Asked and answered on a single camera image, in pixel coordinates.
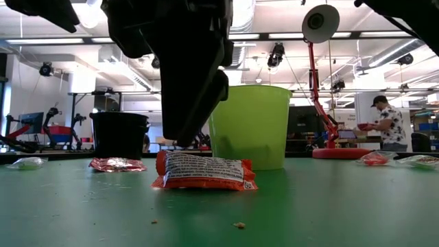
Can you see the computer monitor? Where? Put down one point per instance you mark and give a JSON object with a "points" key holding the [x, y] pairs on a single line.
{"points": [[31, 123]]}

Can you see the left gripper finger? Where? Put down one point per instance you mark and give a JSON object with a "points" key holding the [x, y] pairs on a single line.
{"points": [[44, 10]]}

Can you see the green plastic bucket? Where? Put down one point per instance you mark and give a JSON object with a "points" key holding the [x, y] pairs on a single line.
{"points": [[260, 130]]}

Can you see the red desk lamp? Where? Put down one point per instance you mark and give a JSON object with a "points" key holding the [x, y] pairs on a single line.
{"points": [[313, 89]]}

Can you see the blue storage bins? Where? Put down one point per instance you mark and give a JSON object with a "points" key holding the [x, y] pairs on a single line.
{"points": [[428, 127]]}

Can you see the green table mat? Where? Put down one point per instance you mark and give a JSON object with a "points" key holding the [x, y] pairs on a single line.
{"points": [[68, 212]]}

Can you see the person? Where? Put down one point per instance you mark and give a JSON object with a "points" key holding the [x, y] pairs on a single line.
{"points": [[146, 143], [391, 125]]}

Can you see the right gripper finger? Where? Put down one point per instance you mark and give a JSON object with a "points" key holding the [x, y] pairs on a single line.
{"points": [[209, 103], [181, 89]]}

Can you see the candy bag with white label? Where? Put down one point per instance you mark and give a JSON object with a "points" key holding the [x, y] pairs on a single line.
{"points": [[205, 169]]}

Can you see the red candy packet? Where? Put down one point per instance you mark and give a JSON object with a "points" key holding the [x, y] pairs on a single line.
{"points": [[116, 164]]}

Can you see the black background frame stand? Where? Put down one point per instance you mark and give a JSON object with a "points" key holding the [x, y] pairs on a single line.
{"points": [[73, 103]]}

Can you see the black plastic bucket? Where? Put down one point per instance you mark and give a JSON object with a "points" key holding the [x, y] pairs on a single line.
{"points": [[120, 137]]}

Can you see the black ceiling spotlight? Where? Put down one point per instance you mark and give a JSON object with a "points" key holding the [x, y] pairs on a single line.
{"points": [[155, 63], [46, 68], [337, 85], [276, 55], [405, 59]]}

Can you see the red storage bin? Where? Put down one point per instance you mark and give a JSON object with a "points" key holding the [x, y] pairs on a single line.
{"points": [[61, 130]]}

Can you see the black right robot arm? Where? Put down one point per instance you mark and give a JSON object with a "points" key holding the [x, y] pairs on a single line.
{"points": [[411, 13]]}

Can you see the clear wrapped green candy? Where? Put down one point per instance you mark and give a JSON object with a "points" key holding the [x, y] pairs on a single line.
{"points": [[420, 166]]}

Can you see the black table frame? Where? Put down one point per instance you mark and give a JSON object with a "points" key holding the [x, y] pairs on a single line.
{"points": [[10, 157]]}

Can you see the red bowl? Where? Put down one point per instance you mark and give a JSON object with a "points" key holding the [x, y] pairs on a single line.
{"points": [[365, 126]]}

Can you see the wooden background table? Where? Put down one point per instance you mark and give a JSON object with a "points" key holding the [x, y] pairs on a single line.
{"points": [[368, 140]]}

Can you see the large black screen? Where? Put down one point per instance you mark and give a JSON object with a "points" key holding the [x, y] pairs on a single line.
{"points": [[303, 125]]}

